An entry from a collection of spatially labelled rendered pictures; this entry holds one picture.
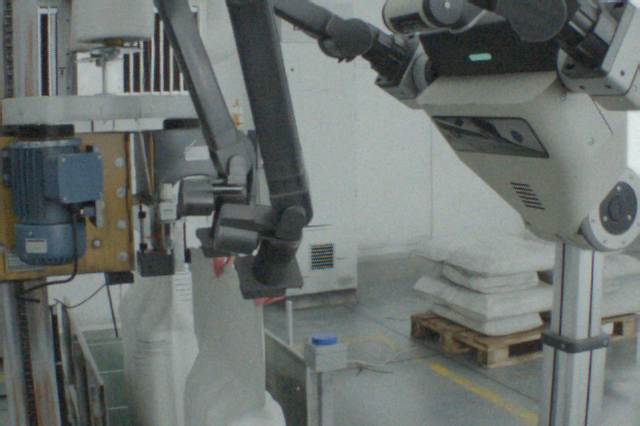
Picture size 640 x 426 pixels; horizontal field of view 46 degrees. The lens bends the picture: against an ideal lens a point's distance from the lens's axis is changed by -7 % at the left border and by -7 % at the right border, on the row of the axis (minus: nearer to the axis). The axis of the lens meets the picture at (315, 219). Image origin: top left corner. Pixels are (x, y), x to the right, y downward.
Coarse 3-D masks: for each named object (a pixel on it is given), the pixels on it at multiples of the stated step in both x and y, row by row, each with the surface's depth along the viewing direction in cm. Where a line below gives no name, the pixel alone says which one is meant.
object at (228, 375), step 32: (192, 256) 177; (192, 288) 179; (224, 288) 159; (224, 320) 160; (256, 320) 136; (224, 352) 162; (256, 352) 137; (192, 384) 164; (224, 384) 154; (256, 384) 139; (192, 416) 158; (224, 416) 146; (256, 416) 145
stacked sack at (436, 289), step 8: (424, 280) 479; (432, 280) 474; (440, 280) 473; (448, 280) 471; (416, 288) 482; (424, 288) 475; (432, 288) 469; (440, 288) 463; (448, 288) 457; (424, 296) 475; (432, 296) 467; (440, 296) 459; (448, 296) 454; (440, 304) 462
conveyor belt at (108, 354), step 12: (96, 348) 339; (108, 348) 339; (120, 348) 339; (96, 360) 321; (108, 360) 322; (120, 360) 322; (108, 372) 306; (120, 372) 306; (108, 384) 292; (120, 384) 292; (108, 396) 279; (120, 396) 279; (108, 408) 266; (120, 408) 267; (120, 420) 256
